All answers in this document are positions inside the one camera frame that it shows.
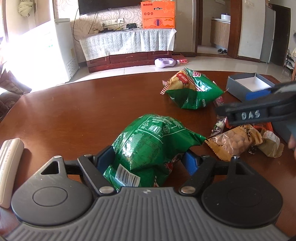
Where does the tied cream curtain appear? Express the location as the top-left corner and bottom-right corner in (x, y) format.
(18, 0), (34, 17)

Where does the purple white floor bottle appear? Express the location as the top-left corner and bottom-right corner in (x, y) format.
(154, 58), (180, 68)

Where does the olive pastry packet white label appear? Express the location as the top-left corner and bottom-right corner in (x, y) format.
(257, 129), (284, 158)

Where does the white remote control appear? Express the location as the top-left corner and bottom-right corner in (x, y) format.
(0, 138), (24, 209)

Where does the dark green snack bag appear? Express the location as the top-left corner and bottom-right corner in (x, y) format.
(103, 114), (206, 190)

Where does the red floor scale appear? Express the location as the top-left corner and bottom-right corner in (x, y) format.
(171, 53), (189, 64)

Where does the person's right hand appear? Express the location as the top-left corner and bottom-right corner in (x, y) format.
(288, 135), (296, 159)

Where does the grey refrigerator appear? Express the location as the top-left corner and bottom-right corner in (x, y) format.
(260, 6), (276, 63)

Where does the grey cardboard box tray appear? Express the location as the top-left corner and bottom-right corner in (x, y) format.
(226, 73), (275, 101)

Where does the clear peanut snack bag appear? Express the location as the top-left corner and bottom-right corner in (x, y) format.
(205, 125), (263, 161)

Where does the black flat television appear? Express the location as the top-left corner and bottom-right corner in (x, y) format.
(78, 0), (142, 15)

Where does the tv cabinet with floral cloth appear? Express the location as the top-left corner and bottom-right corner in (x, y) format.
(80, 29), (177, 73)

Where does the small clear candy packet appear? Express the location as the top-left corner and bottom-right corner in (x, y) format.
(209, 115), (227, 138)

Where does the orange gift box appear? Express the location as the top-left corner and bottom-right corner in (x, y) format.
(141, 1), (176, 29)

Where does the green chips bag with picture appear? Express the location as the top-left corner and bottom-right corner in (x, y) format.
(160, 68), (224, 110)

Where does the long orange-red snack bar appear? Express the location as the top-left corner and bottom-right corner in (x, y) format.
(225, 119), (273, 132)

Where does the pink clear candy packet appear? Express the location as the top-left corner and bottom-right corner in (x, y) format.
(214, 96), (224, 108)

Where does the white chest freezer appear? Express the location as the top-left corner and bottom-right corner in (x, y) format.
(6, 18), (79, 91)

